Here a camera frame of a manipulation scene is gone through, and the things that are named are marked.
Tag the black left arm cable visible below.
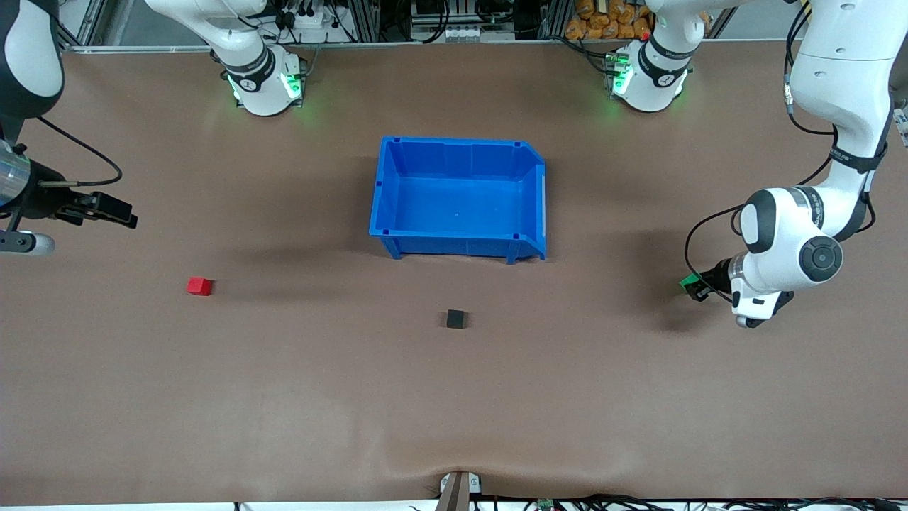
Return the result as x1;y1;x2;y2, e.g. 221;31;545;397
685;0;884;302

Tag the blue plastic storage bin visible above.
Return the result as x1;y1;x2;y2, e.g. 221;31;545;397
368;136;548;265

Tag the grey metal clamp bracket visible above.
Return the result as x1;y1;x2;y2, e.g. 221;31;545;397
438;471;483;511

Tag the white power strip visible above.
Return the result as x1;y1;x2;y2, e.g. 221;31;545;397
287;9;334;29

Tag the white terminal block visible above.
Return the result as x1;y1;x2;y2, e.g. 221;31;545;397
410;26;470;42

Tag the orange packaged goods pile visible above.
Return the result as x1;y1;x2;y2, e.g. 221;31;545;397
565;0;653;40

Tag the brown table mat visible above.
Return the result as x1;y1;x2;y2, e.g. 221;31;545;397
0;39;908;506

